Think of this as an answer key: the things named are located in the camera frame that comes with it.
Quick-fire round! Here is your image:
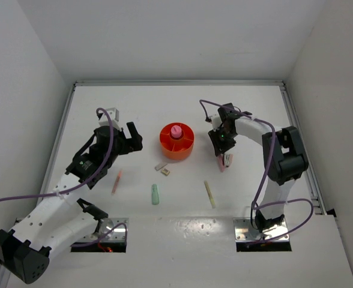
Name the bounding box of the orange round divided container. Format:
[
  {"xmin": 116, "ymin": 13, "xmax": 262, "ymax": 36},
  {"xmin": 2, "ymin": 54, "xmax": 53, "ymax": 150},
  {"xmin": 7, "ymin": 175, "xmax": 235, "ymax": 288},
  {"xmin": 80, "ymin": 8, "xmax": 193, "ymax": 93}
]
[{"xmin": 159, "ymin": 122, "xmax": 195, "ymax": 161}]

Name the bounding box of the pink capped glue bottle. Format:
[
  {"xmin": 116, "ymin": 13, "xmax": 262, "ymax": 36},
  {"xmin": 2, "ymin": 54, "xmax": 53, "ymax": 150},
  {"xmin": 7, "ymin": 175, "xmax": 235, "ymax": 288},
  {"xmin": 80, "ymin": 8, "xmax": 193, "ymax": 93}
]
[{"xmin": 170, "ymin": 125, "xmax": 183, "ymax": 139}]

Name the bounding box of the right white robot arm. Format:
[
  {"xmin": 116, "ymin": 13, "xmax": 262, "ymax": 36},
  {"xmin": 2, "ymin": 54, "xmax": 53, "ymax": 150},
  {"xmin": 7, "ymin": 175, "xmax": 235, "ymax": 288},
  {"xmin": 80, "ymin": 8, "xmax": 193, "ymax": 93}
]
[{"xmin": 205, "ymin": 103, "xmax": 309, "ymax": 233}]

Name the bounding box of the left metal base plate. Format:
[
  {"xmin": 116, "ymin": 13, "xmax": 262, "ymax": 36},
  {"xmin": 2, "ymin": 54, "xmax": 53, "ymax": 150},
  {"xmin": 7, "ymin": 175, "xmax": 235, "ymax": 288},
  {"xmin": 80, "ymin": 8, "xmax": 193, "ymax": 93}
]
[{"xmin": 76, "ymin": 218, "xmax": 129, "ymax": 244}]

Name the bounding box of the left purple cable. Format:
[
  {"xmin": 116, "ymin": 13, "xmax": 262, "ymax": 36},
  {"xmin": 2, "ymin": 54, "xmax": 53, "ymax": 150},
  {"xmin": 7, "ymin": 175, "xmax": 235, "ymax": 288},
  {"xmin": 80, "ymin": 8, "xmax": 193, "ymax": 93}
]
[{"xmin": 0, "ymin": 107, "xmax": 128, "ymax": 248}]

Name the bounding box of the grey white eraser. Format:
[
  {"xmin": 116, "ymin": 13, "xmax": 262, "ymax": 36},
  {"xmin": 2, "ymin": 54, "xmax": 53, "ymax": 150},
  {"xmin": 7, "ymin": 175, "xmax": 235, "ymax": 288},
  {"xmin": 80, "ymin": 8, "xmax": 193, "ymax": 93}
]
[{"xmin": 155, "ymin": 162, "xmax": 167, "ymax": 171}]

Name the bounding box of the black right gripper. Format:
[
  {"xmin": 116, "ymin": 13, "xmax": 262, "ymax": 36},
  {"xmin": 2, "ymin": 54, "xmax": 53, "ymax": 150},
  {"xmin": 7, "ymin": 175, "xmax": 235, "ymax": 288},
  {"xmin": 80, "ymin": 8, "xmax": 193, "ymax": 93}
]
[{"xmin": 209, "ymin": 126, "xmax": 237, "ymax": 156}]

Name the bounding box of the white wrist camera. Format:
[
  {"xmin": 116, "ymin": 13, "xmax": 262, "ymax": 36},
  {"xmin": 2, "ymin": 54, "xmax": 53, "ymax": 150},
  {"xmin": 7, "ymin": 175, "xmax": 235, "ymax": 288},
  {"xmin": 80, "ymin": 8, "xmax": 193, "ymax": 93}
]
[
  {"xmin": 97, "ymin": 107, "xmax": 119, "ymax": 129},
  {"xmin": 209, "ymin": 114, "xmax": 222, "ymax": 131}
]

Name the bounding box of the small tan barcode box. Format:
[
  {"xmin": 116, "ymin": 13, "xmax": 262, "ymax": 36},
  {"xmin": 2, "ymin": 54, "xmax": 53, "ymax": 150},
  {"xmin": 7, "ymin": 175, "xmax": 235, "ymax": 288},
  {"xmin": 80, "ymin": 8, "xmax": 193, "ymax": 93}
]
[{"xmin": 161, "ymin": 168, "xmax": 170, "ymax": 176}]

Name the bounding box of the metal base plate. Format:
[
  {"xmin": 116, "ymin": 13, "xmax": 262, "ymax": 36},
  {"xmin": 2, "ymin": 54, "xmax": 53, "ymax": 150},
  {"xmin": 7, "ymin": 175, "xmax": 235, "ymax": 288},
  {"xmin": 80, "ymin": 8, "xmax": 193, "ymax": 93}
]
[
  {"xmin": 76, "ymin": 218, "xmax": 129, "ymax": 244},
  {"xmin": 233, "ymin": 218, "xmax": 289, "ymax": 244}
]

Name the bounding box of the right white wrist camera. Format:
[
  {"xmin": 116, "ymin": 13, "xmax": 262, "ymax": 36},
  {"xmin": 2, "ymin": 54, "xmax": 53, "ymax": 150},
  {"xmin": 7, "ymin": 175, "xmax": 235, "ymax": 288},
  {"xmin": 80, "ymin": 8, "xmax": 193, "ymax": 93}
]
[{"xmin": 209, "ymin": 114, "xmax": 222, "ymax": 131}]

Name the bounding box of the green glue stick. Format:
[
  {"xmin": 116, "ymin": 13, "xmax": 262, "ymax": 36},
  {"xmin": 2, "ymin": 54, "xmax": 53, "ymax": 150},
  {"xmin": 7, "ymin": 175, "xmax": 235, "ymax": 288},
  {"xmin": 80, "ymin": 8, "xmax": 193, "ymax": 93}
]
[{"xmin": 151, "ymin": 184, "xmax": 160, "ymax": 205}]

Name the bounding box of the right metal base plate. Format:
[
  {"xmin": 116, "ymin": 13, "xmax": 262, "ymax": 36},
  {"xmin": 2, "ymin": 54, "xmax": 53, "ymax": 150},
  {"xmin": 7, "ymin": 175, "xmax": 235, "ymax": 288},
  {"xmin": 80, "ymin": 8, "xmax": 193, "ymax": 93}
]
[{"xmin": 233, "ymin": 218, "xmax": 289, "ymax": 244}]

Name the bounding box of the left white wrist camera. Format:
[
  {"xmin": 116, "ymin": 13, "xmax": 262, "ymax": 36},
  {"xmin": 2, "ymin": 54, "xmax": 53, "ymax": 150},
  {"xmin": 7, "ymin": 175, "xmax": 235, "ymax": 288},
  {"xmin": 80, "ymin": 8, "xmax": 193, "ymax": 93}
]
[{"xmin": 97, "ymin": 107, "xmax": 119, "ymax": 129}]

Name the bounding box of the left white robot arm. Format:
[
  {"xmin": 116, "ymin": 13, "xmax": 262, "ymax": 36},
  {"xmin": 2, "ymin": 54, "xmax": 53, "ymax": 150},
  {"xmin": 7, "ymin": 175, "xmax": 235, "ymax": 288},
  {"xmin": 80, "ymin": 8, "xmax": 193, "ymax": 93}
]
[{"xmin": 0, "ymin": 122, "xmax": 143, "ymax": 284}]

